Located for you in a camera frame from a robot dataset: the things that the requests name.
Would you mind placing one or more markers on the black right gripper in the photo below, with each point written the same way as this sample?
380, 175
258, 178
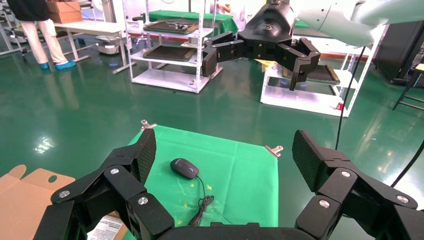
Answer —
266, 30

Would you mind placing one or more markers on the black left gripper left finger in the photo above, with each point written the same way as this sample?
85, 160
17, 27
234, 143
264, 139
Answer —
99, 185

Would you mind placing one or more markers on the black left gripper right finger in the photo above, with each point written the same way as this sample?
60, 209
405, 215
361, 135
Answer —
351, 195

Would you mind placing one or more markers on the grey mobile robot base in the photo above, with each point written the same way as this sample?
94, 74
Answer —
107, 48

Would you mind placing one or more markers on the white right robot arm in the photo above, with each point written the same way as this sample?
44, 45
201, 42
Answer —
348, 23

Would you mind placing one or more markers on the open brown cardboard box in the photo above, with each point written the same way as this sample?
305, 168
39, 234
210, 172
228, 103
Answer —
23, 205

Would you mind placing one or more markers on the yellow bag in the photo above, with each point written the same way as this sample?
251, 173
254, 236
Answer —
265, 66

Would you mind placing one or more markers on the white printed instruction sheet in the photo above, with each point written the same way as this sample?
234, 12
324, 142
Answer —
106, 230

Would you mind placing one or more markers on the green covered table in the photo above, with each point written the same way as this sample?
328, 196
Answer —
225, 23

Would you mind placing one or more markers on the wide white shelf rack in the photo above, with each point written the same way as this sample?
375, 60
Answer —
298, 99

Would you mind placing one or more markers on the empty dark tray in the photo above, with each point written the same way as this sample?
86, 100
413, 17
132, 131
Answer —
169, 53
328, 74

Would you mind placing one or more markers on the metal binder clip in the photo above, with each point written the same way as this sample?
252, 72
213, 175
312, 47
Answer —
274, 151
147, 125

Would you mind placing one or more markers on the small red object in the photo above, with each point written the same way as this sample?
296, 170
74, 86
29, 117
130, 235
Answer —
339, 106

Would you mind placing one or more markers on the white shelf rack with trays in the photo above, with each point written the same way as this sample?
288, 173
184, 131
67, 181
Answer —
165, 81

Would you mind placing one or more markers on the dark tray with tools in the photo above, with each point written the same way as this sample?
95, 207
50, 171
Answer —
162, 28

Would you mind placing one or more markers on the green table cloth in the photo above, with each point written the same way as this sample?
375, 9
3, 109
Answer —
238, 185

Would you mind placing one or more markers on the black cabinet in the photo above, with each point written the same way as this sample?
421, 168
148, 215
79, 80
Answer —
400, 49

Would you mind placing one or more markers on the white metal table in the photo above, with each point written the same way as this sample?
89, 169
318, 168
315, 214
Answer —
89, 28

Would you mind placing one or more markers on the closed brown cardboard carton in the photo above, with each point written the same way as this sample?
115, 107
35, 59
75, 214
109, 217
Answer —
64, 13

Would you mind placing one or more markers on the person with blue shoe covers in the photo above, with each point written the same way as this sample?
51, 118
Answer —
33, 8

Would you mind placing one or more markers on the black metal stool frame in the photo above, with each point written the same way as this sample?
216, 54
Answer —
406, 89

